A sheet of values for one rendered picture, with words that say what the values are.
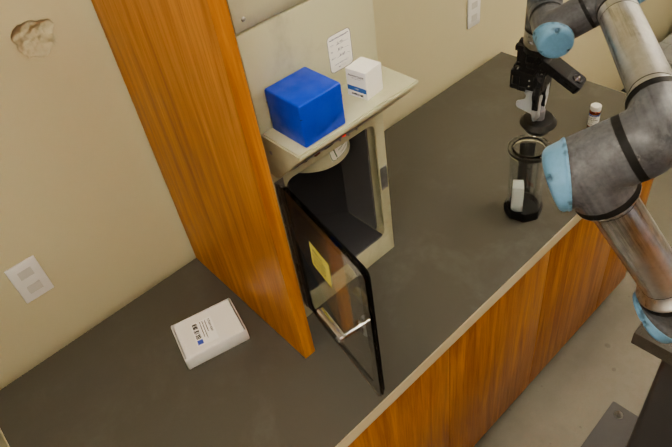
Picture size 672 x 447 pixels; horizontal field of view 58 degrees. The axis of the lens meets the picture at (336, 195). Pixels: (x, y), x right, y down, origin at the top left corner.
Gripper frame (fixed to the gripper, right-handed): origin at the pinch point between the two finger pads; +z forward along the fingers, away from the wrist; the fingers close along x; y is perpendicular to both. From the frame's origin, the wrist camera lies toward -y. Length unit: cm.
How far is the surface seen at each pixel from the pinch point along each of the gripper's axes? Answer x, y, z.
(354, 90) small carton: 44, 24, -31
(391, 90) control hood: 40, 18, -30
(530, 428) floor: 25, -19, 122
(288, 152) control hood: 65, 25, -31
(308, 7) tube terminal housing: 46, 30, -49
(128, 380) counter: 103, 58, 24
